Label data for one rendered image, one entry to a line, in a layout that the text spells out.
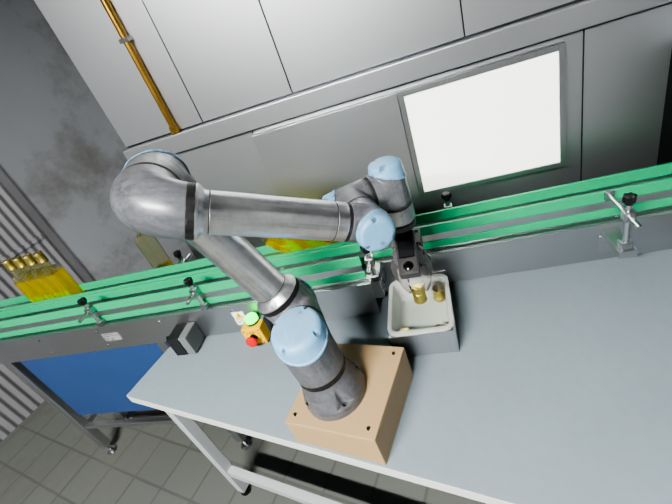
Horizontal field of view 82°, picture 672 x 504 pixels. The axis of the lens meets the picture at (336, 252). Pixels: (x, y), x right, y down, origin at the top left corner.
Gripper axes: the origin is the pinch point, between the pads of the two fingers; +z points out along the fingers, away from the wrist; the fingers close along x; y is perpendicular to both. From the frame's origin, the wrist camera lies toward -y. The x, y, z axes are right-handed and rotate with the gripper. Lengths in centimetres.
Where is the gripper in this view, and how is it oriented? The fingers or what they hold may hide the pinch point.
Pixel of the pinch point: (418, 289)
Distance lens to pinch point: 102.7
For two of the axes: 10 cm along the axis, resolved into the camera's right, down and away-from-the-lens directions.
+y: 1.3, -5.7, 8.1
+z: 3.2, 8.0, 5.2
